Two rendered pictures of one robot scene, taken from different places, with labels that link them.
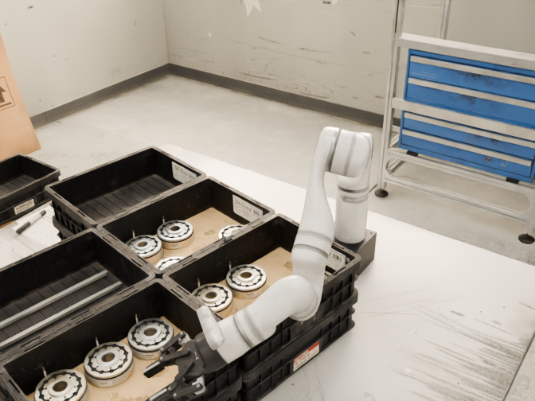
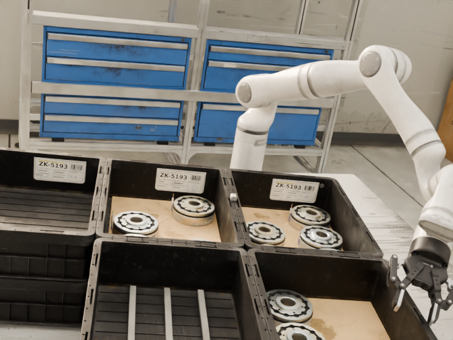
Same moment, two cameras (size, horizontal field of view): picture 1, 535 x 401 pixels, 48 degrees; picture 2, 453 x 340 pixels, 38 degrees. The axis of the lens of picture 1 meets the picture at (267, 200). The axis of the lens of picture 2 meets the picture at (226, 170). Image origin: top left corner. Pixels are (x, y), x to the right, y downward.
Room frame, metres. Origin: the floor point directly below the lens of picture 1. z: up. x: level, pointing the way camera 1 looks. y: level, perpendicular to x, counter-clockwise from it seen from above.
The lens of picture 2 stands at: (0.54, 1.26, 1.58)
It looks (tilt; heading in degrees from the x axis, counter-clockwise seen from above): 23 degrees down; 304
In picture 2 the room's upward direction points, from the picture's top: 9 degrees clockwise
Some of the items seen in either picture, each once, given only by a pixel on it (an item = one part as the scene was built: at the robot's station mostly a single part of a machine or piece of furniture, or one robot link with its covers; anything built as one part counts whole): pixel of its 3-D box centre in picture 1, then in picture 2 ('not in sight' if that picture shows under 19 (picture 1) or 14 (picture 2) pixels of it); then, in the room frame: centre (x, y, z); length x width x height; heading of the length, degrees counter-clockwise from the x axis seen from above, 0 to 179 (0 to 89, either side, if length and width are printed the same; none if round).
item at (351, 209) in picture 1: (351, 210); (247, 156); (1.47, -0.24, 0.89); 0.09 x 0.09 x 0.17; 53
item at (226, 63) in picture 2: not in sight; (263, 96); (2.31, -1.66, 0.60); 0.72 x 0.03 x 0.56; 54
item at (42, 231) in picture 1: (68, 214); not in sight; (1.76, 0.69, 0.70); 0.33 x 0.23 x 0.01; 144
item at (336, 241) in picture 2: not in sight; (321, 237); (1.10, -0.04, 0.86); 0.10 x 0.10 x 0.01
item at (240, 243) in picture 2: (187, 222); (168, 202); (1.37, 0.22, 0.92); 0.40 x 0.30 x 0.02; 134
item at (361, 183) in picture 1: (354, 161); (257, 104); (1.47, -0.24, 1.05); 0.09 x 0.09 x 0.17; 80
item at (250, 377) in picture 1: (264, 319); not in sight; (1.15, 0.01, 0.76); 0.40 x 0.30 x 0.12; 134
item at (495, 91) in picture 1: (469, 115); (116, 88); (2.78, -1.02, 0.60); 0.72 x 0.03 x 0.56; 54
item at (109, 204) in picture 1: (129, 198); (30, 211); (1.59, 0.43, 0.87); 0.40 x 0.30 x 0.11; 134
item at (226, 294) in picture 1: (211, 297); not in sight; (1.13, 0.14, 0.86); 0.10 x 0.10 x 0.01
